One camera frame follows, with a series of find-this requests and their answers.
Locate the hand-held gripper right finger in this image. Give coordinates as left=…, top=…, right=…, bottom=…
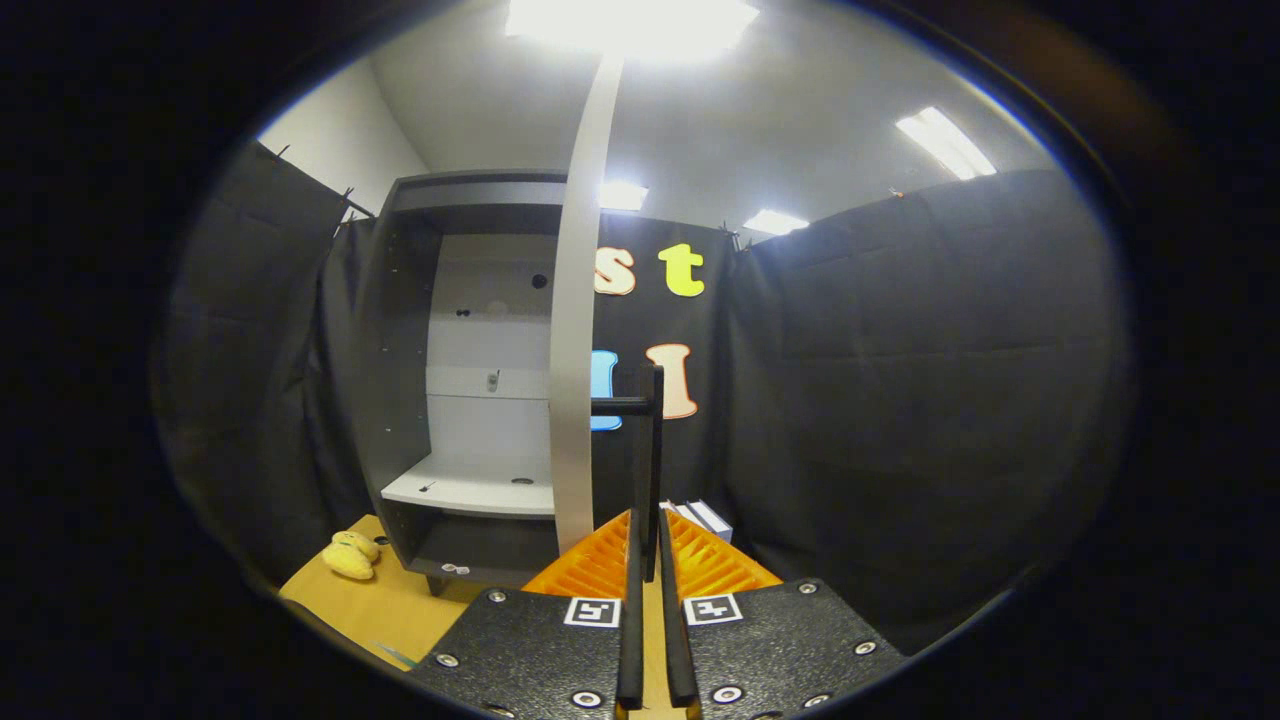
left=657, top=508, right=907, bottom=720

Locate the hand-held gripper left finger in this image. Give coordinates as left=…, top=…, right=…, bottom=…
left=405, top=508, right=646, bottom=720

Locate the white cabinet shelf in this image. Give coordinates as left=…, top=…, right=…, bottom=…
left=380, top=455, right=556, bottom=518

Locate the yellow plush toy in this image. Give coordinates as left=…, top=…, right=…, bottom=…
left=322, top=531, right=381, bottom=581

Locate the dark grey cabinet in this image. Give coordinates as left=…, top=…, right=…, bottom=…
left=355, top=170, right=601, bottom=598

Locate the long ceiling light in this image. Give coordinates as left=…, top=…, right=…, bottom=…
left=896, top=107, right=997, bottom=181

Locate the large ceiling light panel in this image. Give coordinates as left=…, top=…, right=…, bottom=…
left=505, top=0, right=761, bottom=61

